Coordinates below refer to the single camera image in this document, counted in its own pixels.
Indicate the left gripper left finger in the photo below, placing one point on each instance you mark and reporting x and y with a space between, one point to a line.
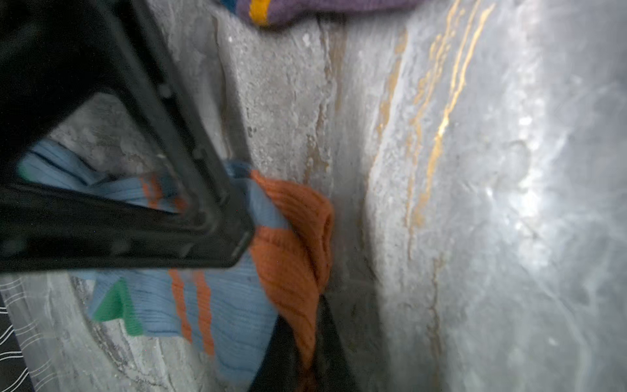
280 368

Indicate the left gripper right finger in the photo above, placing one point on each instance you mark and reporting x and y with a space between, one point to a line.
331 368

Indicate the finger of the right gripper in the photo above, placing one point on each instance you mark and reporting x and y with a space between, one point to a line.
55 55

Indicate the blue orange striped sock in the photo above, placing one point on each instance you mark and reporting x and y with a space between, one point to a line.
232 313

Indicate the purple striped sock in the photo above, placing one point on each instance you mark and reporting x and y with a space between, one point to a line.
265 13

